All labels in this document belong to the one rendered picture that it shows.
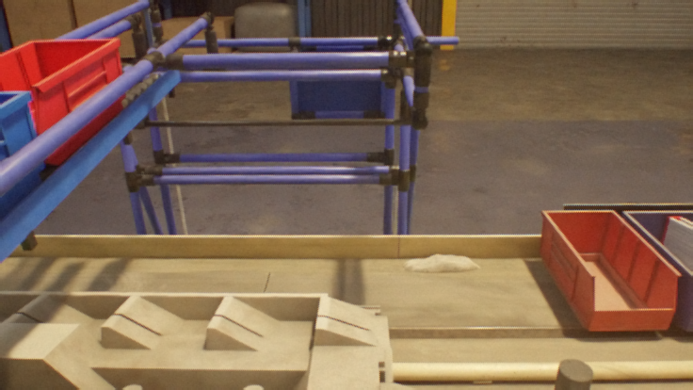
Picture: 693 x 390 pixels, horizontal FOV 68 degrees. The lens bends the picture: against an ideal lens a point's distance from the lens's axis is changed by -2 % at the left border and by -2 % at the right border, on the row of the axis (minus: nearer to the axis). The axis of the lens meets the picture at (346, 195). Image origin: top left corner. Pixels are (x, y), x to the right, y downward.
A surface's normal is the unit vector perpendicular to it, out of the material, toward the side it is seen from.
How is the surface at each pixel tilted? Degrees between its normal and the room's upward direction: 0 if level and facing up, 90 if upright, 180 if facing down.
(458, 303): 0
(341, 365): 10
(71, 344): 45
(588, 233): 88
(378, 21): 90
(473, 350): 0
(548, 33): 90
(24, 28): 90
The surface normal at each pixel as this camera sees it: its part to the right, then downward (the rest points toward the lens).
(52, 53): -0.02, 0.46
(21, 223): 1.00, 0.00
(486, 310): -0.01, -0.92
